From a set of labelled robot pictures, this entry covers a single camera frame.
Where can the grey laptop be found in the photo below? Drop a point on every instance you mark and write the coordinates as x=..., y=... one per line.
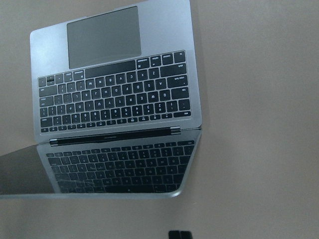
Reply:
x=116, y=106

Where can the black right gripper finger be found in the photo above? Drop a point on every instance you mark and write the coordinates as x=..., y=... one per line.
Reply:
x=179, y=235

